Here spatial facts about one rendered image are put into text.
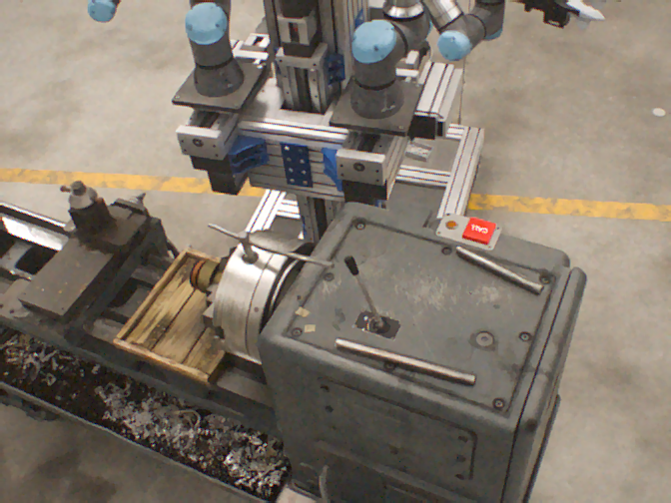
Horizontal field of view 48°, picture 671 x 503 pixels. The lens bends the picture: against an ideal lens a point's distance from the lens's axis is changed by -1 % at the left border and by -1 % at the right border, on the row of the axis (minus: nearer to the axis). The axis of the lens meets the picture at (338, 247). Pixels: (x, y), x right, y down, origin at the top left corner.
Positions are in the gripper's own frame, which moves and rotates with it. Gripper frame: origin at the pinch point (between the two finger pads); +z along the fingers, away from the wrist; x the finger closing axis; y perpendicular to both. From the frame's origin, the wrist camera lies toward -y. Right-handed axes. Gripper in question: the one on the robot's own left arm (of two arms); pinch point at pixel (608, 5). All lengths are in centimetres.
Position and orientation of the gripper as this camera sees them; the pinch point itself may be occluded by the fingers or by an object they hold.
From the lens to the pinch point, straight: 183.8
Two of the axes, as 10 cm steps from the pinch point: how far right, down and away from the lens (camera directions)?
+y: 1.6, 5.7, 8.1
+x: -6.1, 7.0, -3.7
